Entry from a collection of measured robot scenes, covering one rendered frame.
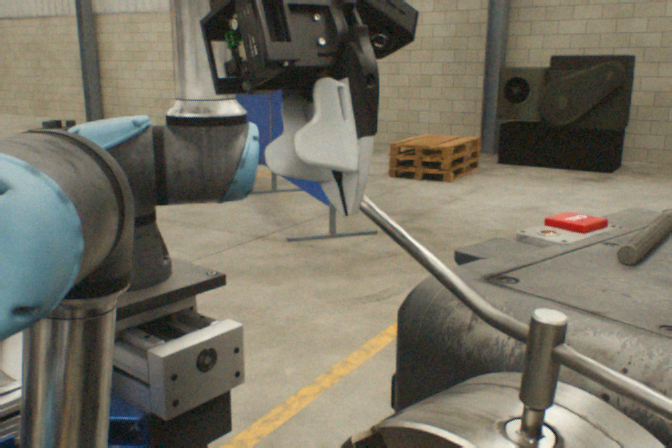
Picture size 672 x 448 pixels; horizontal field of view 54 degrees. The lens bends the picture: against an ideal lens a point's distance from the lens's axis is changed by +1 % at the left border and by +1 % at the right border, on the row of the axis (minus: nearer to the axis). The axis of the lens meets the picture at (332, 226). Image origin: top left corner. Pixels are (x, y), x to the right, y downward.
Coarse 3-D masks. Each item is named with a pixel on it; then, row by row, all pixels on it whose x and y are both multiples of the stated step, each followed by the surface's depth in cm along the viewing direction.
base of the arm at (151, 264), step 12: (144, 216) 93; (156, 216) 97; (144, 228) 93; (156, 228) 96; (144, 240) 93; (156, 240) 95; (132, 252) 92; (144, 252) 93; (156, 252) 95; (168, 252) 100; (132, 264) 92; (144, 264) 93; (156, 264) 94; (168, 264) 97; (132, 276) 91; (144, 276) 92; (156, 276) 94; (168, 276) 97; (132, 288) 92; (144, 288) 93
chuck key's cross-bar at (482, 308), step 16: (368, 208) 54; (384, 224) 53; (400, 240) 51; (416, 240) 51; (416, 256) 50; (432, 256) 49; (432, 272) 49; (448, 272) 48; (448, 288) 48; (464, 288) 47; (480, 304) 45; (496, 320) 44; (512, 320) 44; (512, 336) 43; (560, 352) 40; (576, 352) 40; (576, 368) 39; (592, 368) 39; (608, 368) 38; (608, 384) 38; (624, 384) 37; (640, 384) 37; (640, 400) 36; (656, 400) 36
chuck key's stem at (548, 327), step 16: (544, 320) 40; (560, 320) 40; (528, 336) 42; (544, 336) 41; (560, 336) 40; (528, 352) 42; (544, 352) 41; (528, 368) 42; (544, 368) 41; (528, 384) 42; (544, 384) 41; (528, 400) 42; (544, 400) 42; (528, 416) 43; (528, 432) 43
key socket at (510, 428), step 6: (516, 420) 45; (510, 426) 44; (516, 426) 44; (510, 432) 44; (516, 432) 44; (546, 432) 44; (516, 438) 43; (522, 438) 43; (546, 438) 43; (552, 438) 43; (522, 444) 43; (528, 444) 43; (534, 444) 43; (540, 444) 43; (546, 444) 43; (552, 444) 43
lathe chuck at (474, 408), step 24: (480, 384) 52; (408, 408) 51; (432, 408) 49; (456, 408) 47; (480, 408) 47; (504, 408) 47; (552, 408) 47; (360, 432) 53; (384, 432) 48; (408, 432) 46; (432, 432) 45; (456, 432) 44; (480, 432) 44; (504, 432) 44; (552, 432) 44; (576, 432) 44; (600, 432) 45
